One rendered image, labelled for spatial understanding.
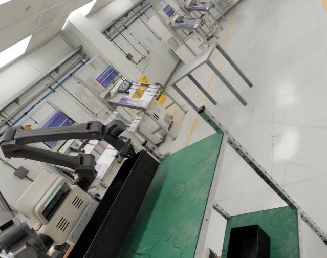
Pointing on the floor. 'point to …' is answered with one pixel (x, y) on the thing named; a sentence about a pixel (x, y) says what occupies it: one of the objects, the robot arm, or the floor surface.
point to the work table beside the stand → (198, 61)
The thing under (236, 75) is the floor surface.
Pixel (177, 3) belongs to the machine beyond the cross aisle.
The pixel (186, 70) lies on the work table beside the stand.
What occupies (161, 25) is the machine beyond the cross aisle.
